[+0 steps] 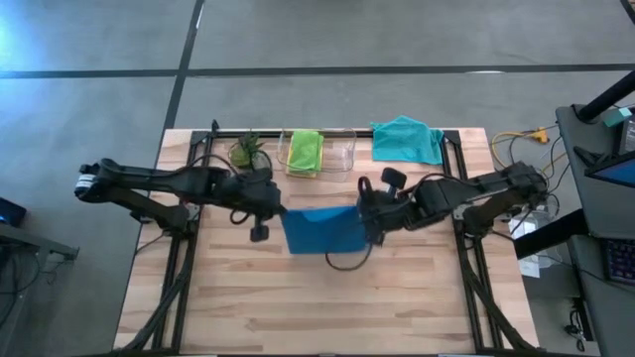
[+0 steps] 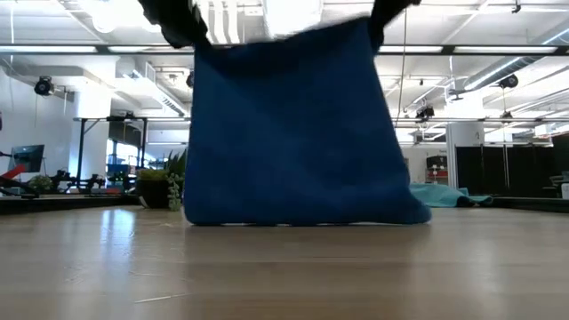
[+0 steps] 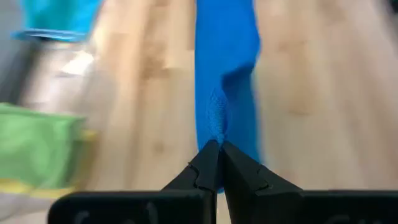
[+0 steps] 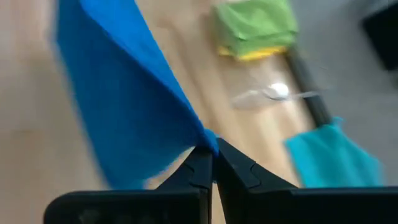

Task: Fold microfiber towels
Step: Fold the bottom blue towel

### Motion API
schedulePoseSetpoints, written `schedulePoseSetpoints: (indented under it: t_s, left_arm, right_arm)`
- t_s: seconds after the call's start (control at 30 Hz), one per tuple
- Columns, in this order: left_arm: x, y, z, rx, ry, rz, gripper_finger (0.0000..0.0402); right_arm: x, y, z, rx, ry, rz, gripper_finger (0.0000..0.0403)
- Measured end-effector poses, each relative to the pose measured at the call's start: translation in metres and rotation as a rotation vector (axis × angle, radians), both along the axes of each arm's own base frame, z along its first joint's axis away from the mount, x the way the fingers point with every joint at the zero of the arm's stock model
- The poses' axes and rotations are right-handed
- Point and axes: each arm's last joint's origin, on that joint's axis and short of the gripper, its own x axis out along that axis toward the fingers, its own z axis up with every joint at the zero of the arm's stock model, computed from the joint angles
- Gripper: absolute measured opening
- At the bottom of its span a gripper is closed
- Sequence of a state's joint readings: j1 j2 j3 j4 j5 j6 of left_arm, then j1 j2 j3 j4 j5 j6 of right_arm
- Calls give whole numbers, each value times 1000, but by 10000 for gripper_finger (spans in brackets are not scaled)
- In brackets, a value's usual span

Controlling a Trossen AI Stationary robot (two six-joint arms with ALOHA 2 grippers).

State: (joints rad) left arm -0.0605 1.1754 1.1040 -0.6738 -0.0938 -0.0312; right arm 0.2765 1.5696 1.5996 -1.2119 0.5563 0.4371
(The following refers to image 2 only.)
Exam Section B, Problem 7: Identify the potted succulent plant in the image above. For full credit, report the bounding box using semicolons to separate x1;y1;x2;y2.
135;148;188;212

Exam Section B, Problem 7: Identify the black aluminium table frame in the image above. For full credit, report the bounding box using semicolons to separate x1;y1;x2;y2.
0;194;569;215

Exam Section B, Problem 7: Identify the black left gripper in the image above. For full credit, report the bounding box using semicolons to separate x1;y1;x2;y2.
137;0;212;49

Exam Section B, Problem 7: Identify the tilted background monitor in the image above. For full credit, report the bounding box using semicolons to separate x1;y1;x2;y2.
7;144;45;175

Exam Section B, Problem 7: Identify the teal microfiber towel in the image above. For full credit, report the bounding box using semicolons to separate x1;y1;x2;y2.
408;182;493;209

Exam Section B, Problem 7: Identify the black overhead light bar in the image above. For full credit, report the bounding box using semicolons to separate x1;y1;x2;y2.
0;43;569;56

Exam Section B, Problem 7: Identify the dark blue microfiber towel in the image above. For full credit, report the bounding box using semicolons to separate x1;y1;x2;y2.
182;16;432;227

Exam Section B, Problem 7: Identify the black background rig frame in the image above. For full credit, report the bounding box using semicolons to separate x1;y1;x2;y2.
73;116;148;188

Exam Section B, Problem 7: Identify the small background plant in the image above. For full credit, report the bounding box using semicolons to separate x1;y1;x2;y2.
28;173;53;193

